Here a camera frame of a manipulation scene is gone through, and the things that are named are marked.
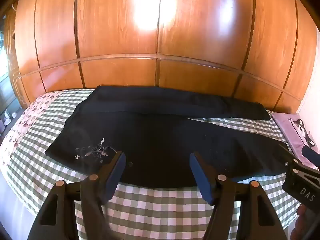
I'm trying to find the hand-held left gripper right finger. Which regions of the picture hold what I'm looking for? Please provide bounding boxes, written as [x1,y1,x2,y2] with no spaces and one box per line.
[189,152,291,240]

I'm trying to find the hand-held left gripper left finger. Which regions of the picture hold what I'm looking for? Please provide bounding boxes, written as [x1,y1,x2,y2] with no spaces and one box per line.
[27,151,127,240]

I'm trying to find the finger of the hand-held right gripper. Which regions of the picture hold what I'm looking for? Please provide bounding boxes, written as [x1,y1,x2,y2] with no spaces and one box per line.
[301,146,320,168]
[278,143,300,170]

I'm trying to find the dark embroidered pants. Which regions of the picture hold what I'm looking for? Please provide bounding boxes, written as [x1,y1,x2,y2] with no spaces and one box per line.
[45,85,292,188]

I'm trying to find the person's right hand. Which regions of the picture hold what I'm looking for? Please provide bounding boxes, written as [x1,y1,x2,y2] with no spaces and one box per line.
[291,204,320,240]

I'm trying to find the purple cartoon print pillow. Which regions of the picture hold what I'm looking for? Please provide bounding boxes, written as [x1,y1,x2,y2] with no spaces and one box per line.
[271,112,320,170]

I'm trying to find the green checkered floral bedspread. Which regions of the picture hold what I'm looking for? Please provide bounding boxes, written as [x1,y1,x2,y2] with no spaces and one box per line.
[0,89,304,240]

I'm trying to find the small white containers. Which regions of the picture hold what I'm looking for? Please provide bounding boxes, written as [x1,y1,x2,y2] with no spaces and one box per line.
[0,109,17,132]

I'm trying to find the wooden wardrobe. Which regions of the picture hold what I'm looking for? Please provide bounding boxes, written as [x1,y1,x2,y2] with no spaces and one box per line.
[5,0,320,113]

